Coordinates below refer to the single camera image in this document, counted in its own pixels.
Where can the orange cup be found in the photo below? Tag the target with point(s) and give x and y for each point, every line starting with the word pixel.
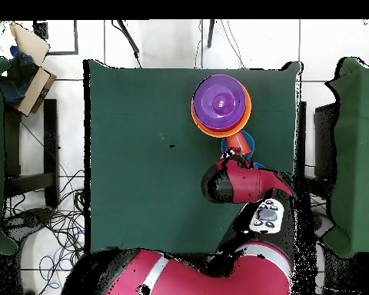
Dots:
pixel 238 143

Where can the small light blue bowl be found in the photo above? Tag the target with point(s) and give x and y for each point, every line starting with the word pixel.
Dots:
pixel 250 141

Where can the wide orange bowl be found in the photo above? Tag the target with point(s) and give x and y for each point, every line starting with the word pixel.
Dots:
pixel 216 131

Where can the purple cup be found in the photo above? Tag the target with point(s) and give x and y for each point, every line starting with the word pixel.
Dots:
pixel 220 103

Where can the purple bowl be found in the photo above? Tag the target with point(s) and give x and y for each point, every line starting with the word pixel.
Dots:
pixel 203 104

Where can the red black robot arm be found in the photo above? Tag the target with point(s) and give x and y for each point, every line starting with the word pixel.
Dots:
pixel 249 184

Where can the large yellow bowl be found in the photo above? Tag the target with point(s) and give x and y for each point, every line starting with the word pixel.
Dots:
pixel 247 113

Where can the black computer case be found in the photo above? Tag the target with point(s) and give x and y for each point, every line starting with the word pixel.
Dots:
pixel 324 141

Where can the dark green table cloth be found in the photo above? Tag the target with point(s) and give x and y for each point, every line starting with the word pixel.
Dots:
pixel 126 123

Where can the black tripod leg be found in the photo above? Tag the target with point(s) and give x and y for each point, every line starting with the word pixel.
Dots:
pixel 128 37
pixel 211 33

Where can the black stool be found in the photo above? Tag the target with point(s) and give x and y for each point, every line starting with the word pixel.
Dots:
pixel 50 138

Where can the cardboard box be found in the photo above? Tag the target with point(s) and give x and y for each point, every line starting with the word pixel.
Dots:
pixel 37 89

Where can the black chair base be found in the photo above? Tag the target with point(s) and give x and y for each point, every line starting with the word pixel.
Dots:
pixel 30 219

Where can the blue bag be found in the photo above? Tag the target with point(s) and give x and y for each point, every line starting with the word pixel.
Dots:
pixel 18 80

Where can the black floor frame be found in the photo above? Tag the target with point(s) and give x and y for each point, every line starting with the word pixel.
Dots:
pixel 76 40

